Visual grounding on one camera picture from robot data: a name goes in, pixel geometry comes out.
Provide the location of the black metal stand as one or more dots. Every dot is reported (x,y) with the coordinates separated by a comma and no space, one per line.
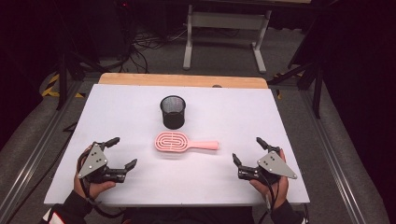
(317,87)

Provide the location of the person's right hand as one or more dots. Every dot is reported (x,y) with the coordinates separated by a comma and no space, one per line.
(280,191)

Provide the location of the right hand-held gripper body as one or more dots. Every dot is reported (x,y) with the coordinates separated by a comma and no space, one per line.
(274,165)

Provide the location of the aluminium floor rail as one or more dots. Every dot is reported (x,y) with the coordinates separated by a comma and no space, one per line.
(34,158)
(336,165)

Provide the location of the yellow black hazard tape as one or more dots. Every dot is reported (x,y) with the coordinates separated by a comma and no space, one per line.
(49,91)
(278,93)

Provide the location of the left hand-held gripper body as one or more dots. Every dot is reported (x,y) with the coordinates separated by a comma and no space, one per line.
(93,160)

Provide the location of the black mesh pen cup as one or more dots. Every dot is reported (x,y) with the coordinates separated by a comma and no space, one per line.
(173,121)

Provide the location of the white table cover board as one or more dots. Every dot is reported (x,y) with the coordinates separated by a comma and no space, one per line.
(218,118)

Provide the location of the person's left hand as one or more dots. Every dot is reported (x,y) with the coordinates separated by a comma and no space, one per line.
(99,186)

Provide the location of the pink hairbrush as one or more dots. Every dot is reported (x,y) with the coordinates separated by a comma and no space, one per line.
(202,144)

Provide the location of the grey metal table frame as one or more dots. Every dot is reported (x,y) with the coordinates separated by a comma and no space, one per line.
(227,20)

